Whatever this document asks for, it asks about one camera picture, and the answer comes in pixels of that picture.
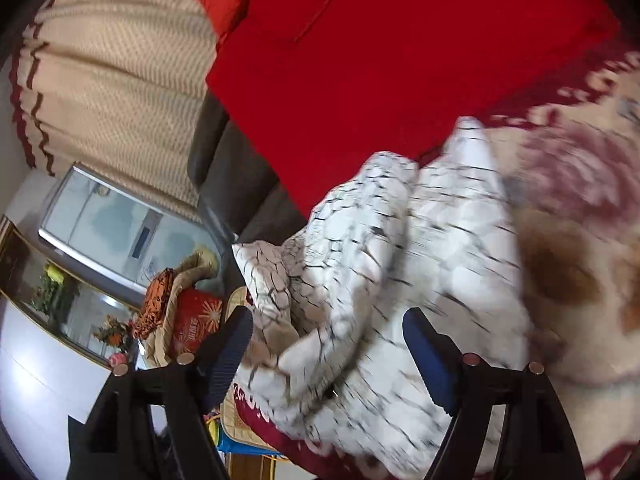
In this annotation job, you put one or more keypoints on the beige dotted curtain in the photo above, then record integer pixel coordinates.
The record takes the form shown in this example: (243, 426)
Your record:
(110, 85)

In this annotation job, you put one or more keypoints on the orange black patterned cloth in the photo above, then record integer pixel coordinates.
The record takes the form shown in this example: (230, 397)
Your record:
(155, 305)

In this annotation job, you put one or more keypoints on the beige jacket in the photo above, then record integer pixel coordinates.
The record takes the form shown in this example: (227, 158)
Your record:
(200, 265)

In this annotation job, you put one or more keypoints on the white black-patterned coat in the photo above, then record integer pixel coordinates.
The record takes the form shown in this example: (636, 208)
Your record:
(360, 270)

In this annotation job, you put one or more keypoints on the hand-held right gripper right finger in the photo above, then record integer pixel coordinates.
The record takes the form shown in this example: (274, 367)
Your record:
(430, 360)

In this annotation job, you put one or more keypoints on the red gift box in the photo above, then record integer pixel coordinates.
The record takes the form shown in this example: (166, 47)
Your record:
(195, 320)

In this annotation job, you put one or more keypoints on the maroon floral sofa mat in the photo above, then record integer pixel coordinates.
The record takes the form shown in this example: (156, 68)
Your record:
(575, 185)

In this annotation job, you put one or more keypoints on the silver refrigerator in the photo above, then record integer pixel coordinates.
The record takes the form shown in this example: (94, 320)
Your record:
(100, 220)

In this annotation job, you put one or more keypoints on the artificial flower bouquet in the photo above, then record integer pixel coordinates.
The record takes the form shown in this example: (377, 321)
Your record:
(112, 335)

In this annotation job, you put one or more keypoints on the display cabinet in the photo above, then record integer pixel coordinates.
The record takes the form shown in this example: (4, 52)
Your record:
(20, 260)

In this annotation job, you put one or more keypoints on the green potted plant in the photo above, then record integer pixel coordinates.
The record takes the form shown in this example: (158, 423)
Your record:
(50, 295)

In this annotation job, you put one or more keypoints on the blue yellow box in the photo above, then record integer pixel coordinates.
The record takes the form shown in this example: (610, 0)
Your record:
(240, 447)

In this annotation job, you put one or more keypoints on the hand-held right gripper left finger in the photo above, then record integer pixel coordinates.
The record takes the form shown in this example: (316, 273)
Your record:
(227, 355)

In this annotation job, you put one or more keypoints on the brown leather sofa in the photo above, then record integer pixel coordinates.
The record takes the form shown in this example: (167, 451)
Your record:
(225, 170)

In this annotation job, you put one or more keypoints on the red cloth sofa cover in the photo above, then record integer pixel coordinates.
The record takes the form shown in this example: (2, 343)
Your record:
(400, 60)

